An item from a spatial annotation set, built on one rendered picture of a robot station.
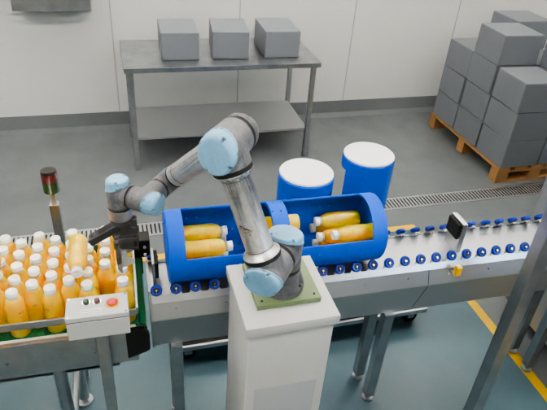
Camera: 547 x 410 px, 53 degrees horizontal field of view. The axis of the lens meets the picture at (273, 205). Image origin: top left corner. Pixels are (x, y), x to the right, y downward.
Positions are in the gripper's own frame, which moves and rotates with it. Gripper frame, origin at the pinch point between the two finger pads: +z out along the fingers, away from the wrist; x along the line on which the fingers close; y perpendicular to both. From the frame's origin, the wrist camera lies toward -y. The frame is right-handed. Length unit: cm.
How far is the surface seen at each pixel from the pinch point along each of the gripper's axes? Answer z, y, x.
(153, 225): 116, 19, 181
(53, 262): 6.4, -23.6, 13.2
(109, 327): 11.8, -4.7, -17.9
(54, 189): -3, -24, 50
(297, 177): 12, 86, 68
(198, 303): 27.0, 27.9, 3.6
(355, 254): 9, 91, 2
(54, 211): 9, -26, 50
